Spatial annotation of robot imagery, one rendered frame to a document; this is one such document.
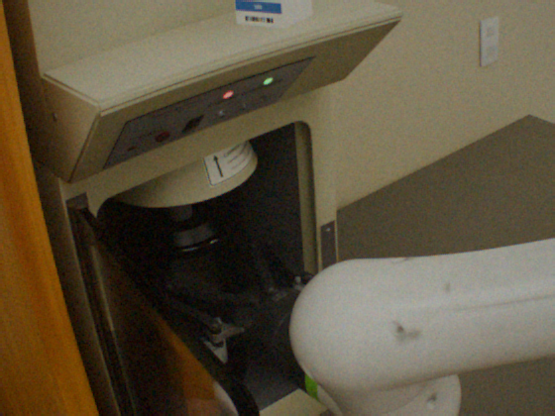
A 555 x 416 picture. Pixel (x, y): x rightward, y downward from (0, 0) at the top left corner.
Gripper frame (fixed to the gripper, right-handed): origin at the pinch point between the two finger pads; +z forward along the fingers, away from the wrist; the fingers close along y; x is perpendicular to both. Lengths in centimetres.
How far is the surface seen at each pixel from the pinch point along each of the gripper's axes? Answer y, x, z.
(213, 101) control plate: 5.5, -25.9, -17.7
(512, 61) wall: -114, 11, 33
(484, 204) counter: -72, 26, 10
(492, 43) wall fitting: -104, 4, 32
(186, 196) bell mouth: 3.5, -12.5, -7.8
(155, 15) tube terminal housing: 6.0, -32.8, -10.2
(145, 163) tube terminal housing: 8.8, -18.9, -10.1
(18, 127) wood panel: 23.5, -30.4, -19.1
